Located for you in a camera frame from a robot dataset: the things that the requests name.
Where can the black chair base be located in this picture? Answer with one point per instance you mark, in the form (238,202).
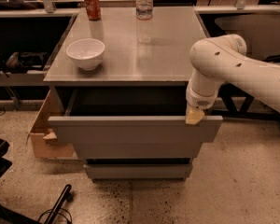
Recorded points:
(19,189)

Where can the cardboard box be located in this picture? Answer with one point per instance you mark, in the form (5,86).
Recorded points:
(44,141)

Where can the grey bottom drawer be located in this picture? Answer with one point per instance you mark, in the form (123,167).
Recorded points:
(169,171)

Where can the grey middle drawer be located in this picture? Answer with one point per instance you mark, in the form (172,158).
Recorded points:
(137,151)

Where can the grey top drawer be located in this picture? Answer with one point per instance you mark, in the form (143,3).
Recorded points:
(131,115)

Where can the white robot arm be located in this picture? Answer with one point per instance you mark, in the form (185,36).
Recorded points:
(222,59)

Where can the white ceramic bowl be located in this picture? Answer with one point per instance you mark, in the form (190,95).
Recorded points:
(86,53)

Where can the orange soda can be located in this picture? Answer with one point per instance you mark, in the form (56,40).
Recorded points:
(93,9)

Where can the clear plastic water bottle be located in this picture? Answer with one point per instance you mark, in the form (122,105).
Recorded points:
(144,15)

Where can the grey drawer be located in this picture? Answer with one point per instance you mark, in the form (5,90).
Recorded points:
(131,115)
(169,171)
(137,151)

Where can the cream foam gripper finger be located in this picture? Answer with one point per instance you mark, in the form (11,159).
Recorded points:
(193,115)

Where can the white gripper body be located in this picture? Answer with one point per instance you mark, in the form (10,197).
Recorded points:
(198,101)

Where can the grey drawer cabinet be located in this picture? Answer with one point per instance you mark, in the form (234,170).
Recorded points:
(127,63)

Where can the black equipment on shelf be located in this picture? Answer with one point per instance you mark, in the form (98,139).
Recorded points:
(22,62)

